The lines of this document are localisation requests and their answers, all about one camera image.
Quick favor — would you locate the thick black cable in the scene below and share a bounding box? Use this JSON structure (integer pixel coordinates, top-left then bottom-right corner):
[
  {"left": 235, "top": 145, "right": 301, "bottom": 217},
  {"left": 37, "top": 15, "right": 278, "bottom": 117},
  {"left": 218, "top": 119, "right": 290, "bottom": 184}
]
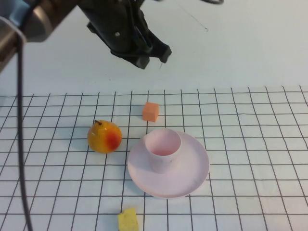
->
[{"left": 15, "top": 30, "right": 34, "bottom": 231}]

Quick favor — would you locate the orange foam cube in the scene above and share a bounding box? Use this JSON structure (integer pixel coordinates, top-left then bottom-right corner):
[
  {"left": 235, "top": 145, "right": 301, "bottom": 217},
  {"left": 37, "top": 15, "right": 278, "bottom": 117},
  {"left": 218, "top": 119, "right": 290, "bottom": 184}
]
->
[{"left": 142, "top": 102, "right": 160, "bottom": 123}]

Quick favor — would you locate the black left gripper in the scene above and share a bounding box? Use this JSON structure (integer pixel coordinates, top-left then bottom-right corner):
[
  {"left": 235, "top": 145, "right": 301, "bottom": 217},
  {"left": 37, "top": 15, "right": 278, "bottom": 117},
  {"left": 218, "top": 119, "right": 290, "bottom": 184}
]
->
[{"left": 79, "top": 0, "right": 173, "bottom": 71}]

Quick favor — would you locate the yellow-orange toy pear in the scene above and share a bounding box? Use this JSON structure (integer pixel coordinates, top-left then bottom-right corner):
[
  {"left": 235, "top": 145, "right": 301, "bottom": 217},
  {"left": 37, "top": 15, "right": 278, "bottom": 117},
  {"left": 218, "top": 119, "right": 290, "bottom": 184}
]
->
[{"left": 87, "top": 120, "right": 123, "bottom": 154}]

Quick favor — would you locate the white black-grid table mat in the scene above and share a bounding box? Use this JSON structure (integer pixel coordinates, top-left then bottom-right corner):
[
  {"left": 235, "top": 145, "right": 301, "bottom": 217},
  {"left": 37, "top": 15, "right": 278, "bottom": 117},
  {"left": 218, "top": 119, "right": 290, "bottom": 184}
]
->
[{"left": 0, "top": 85, "right": 308, "bottom": 231}]

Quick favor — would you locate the pink round plate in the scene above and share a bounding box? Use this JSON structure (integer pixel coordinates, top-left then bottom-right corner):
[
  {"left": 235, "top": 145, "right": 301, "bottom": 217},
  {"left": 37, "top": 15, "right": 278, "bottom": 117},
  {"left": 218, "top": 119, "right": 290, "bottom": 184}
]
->
[{"left": 127, "top": 130, "right": 210, "bottom": 199}]

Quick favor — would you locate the pink plastic cup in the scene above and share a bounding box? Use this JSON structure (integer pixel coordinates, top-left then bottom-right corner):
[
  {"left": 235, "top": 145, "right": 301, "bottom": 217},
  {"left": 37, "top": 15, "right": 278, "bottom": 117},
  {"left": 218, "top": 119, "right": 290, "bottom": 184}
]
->
[{"left": 144, "top": 128, "right": 181, "bottom": 174}]

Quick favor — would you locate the yellow sponge piece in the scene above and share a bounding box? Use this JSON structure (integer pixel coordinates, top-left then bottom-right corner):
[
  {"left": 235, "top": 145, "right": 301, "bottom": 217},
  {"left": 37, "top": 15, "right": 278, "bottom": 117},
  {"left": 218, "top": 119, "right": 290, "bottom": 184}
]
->
[{"left": 117, "top": 207, "right": 139, "bottom": 231}]

